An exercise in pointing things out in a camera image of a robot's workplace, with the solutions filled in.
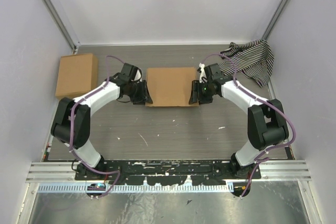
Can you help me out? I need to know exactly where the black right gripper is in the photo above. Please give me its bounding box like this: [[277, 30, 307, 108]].
[[189, 80, 215, 105]]

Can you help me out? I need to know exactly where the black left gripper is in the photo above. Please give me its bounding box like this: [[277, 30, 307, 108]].
[[129, 80, 153, 106]]

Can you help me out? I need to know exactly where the brown cardboard box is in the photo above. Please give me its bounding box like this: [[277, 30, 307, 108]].
[[145, 67, 199, 107], [55, 53, 98, 100]]

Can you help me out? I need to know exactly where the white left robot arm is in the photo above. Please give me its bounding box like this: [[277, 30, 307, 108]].
[[50, 63, 153, 180]]

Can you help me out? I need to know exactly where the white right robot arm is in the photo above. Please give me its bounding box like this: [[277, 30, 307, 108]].
[[188, 63, 289, 179]]

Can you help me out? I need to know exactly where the folded brown cardboard box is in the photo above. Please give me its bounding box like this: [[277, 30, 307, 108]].
[[55, 53, 98, 100]]

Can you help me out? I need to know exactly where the striped black white cloth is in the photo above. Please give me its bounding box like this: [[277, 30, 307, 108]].
[[219, 39, 275, 88]]

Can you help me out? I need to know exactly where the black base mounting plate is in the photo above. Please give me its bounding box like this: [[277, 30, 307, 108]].
[[74, 159, 261, 186]]

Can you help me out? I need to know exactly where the grey slotted cable duct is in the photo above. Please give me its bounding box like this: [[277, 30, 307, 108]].
[[37, 182, 234, 194]]

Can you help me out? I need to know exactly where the aluminium front frame rail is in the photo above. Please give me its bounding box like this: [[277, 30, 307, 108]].
[[26, 159, 311, 183]]

